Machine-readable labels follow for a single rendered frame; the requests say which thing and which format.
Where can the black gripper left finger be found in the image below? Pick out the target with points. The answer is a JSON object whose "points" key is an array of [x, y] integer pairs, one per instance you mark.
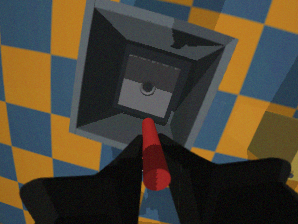
{"points": [[114, 191]]}

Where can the red peg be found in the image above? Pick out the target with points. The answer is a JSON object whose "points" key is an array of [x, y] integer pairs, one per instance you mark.
{"points": [[156, 175]]}

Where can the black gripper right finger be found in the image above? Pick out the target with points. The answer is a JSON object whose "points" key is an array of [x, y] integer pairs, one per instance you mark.
{"points": [[196, 181]]}

